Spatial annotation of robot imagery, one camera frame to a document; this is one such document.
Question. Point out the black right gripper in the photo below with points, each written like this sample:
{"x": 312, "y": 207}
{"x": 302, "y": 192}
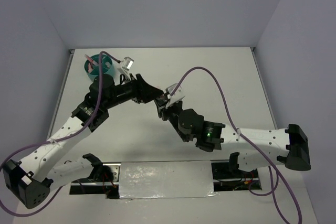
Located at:
{"x": 162, "y": 110}

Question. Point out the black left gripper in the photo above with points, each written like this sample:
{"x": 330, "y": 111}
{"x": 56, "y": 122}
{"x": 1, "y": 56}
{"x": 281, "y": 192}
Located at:
{"x": 139, "y": 87}

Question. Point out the red pink pen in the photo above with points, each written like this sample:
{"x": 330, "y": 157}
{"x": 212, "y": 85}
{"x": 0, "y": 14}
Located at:
{"x": 93, "y": 62}

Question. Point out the pink capped highlighter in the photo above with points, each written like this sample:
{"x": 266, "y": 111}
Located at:
{"x": 90, "y": 68}

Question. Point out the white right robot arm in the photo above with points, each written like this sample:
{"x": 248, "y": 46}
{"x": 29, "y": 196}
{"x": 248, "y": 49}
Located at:
{"x": 248, "y": 149}

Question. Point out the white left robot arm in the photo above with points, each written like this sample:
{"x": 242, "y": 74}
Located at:
{"x": 32, "y": 178}

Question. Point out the silver foil tape sheet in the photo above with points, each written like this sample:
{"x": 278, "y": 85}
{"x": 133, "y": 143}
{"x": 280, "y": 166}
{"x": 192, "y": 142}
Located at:
{"x": 153, "y": 180}

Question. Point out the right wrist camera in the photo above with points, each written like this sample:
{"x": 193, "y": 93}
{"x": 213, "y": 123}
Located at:
{"x": 176, "y": 92}

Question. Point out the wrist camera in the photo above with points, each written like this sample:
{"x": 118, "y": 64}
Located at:
{"x": 125, "y": 65}
{"x": 176, "y": 92}

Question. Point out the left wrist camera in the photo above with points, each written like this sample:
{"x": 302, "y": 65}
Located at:
{"x": 125, "y": 65}

